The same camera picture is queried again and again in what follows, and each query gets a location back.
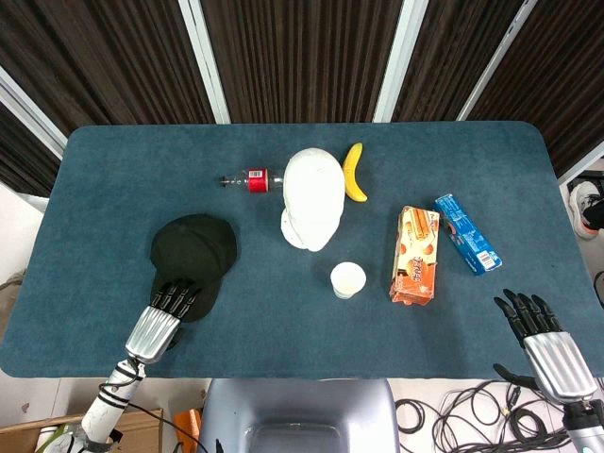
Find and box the white sneaker with orange sole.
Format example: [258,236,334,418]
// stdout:
[567,177,604,242]

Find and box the yellow banana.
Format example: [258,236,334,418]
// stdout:
[343,142,369,204]

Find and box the clear bottle with red label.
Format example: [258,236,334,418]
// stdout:
[218,167,286,194]

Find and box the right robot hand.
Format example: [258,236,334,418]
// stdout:
[493,288,599,403]

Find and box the black cable tangle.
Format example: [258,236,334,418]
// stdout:
[394,379,578,453]

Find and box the black baseball cap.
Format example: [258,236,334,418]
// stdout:
[149,213,239,324]

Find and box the orange plastic object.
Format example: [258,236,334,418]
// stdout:
[172,409,203,452]

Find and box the blue cookie box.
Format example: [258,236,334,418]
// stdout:
[432,193,503,277]

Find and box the orange biscuit box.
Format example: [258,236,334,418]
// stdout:
[388,205,442,308]

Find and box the blue table mat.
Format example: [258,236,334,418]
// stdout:
[0,121,597,380]

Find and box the white paper cup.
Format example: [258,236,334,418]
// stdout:
[329,260,367,300]

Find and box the cardboard box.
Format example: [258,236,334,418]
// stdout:
[0,408,164,453]

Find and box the grey robot torso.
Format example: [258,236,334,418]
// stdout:
[196,377,401,453]

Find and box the white foam mannequin head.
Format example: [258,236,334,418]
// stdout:
[279,147,347,252]

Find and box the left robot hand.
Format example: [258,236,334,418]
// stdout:
[124,277,204,365]

